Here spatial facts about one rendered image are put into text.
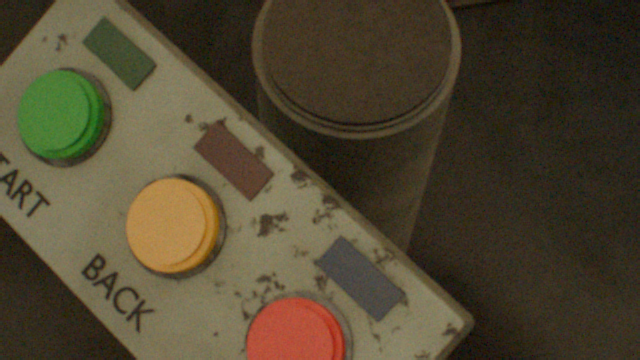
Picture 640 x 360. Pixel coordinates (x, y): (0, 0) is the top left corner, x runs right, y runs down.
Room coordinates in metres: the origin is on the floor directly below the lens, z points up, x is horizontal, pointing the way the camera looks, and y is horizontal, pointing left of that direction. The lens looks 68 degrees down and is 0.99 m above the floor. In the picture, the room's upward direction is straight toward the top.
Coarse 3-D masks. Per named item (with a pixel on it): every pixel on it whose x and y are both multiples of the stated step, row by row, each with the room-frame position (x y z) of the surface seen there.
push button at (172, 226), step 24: (144, 192) 0.15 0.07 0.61; (168, 192) 0.15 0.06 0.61; (192, 192) 0.15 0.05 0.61; (144, 216) 0.14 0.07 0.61; (168, 216) 0.14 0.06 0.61; (192, 216) 0.14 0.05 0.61; (216, 216) 0.14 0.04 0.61; (144, 240) 0.13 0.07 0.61; (168, 240) 0.13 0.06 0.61; (192, 240) 0.13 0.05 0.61; (168, 264) 0.12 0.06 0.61; (192, 264) 0.12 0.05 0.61
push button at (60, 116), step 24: (72, 72) 0.21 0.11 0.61; (24, 96) 0.20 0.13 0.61; (48, 96) 0.20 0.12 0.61; (72, 96) 0.19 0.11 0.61; (96, 96) 0.19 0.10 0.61; (24, 120) 0.19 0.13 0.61; (48, 120) 0.18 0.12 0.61; (72, 120) 0.18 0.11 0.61; (96, 120) 0.18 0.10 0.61; (48, 144) 0.17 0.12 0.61; (72, 144) 0.17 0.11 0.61
